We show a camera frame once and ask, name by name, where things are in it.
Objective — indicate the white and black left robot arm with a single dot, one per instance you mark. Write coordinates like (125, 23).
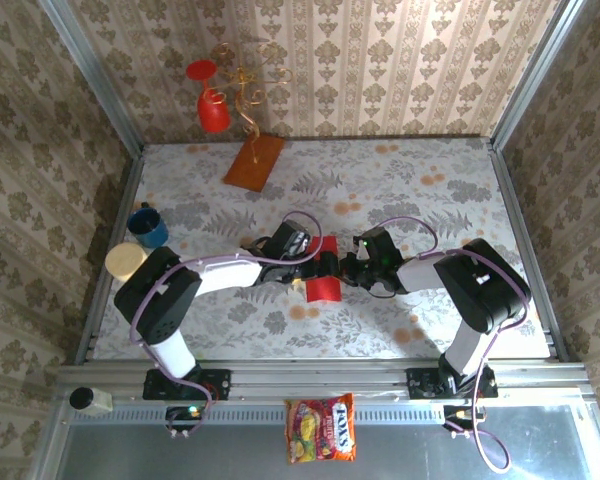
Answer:
(227, 272)

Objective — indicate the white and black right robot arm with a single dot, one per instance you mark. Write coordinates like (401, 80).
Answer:
(420, 272)

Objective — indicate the blue enamel mug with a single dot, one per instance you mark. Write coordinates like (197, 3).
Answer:
(152, 235)

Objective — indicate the red fruit candy bag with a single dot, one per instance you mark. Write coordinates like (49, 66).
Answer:
(325, 430)

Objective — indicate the small black connector box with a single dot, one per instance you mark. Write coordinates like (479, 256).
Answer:
(460, 413)
(182, 413)

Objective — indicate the yellow cup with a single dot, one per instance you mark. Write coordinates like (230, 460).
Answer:
(122, 261)

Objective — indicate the red wine glass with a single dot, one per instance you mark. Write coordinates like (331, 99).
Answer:
(214, 117)

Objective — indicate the grey metal panel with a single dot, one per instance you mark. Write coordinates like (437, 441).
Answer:
(180, 455)

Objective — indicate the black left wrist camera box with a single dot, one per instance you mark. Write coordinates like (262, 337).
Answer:
(290, 239)

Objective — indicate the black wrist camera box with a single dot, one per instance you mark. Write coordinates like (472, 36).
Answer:
(382, 245)
(290, 239)

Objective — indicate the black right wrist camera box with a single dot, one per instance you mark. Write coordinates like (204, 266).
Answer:
(382, 245)

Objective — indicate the aluminium front frame rail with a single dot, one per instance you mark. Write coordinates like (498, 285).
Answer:
(320, 375)

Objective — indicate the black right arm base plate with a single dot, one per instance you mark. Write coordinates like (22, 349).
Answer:
(422, 385)

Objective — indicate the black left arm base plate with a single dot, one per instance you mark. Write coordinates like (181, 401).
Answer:
(220, 385)

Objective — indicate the aluminium table side rail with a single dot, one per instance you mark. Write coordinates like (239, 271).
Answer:
(512, 200)
(96, 315)

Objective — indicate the small black and beige camera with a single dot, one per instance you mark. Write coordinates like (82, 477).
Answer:
(91, 400)

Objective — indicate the aluminium corner post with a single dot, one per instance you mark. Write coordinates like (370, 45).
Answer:
(95, 75)
(535, 75)

